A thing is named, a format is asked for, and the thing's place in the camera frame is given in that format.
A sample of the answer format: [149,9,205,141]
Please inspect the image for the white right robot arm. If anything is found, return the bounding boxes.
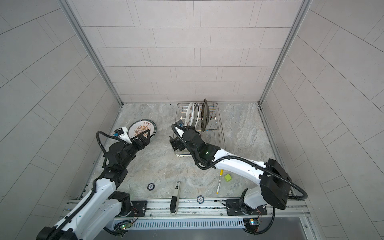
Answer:
[172,124,308,215]

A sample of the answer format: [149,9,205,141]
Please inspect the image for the small sunburst plate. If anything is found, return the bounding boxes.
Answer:
[128,120,157,139]

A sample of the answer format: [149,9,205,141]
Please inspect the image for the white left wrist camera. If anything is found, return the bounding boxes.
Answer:
[114,127,132,144]

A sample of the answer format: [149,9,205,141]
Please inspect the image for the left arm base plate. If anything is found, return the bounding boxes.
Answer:
[116,201,148,218]

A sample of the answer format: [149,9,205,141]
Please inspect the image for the white watermelon pattern plate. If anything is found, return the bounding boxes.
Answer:
[185,102,195,127]

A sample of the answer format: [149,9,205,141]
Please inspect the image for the aluminium front rail frame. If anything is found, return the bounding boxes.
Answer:
[62,196,311,222]

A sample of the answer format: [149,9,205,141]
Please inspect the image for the right circuit board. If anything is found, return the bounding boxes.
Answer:
[243,219,261,235]

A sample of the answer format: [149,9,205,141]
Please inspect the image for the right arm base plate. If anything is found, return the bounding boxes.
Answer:
[222,199,268,217]

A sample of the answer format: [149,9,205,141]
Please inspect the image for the metal wire dish rack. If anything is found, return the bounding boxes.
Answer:
[175,102,226,149]

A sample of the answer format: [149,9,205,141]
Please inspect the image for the yellow capped white marker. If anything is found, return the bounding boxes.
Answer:
[216,170,224,195]

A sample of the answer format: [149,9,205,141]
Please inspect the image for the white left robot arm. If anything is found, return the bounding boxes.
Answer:
[37,129,151,240]

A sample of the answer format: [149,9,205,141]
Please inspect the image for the black white handheld scraper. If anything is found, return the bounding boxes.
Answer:
[170,181,181,216]

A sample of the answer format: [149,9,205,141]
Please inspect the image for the dark rimmed checkered plate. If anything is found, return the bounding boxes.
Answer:
[201,99,210,132]

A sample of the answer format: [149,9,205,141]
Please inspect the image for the white blue striped plate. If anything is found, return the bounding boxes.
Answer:
[193,103,201,129]

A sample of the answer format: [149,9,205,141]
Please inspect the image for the green cube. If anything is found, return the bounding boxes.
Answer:
[224,174,232,182]

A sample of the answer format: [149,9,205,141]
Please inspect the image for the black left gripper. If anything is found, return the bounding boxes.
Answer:
[120,130,150,170]

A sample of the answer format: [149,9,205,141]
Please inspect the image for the circuit board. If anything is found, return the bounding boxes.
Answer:
[243,219,261,235]
[114,221,132,236]

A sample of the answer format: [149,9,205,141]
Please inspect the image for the left circuit board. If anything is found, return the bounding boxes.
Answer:
[114,221,132,236]

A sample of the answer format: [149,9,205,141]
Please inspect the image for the right round poker chip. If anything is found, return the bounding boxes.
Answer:
[197,196,205,204]

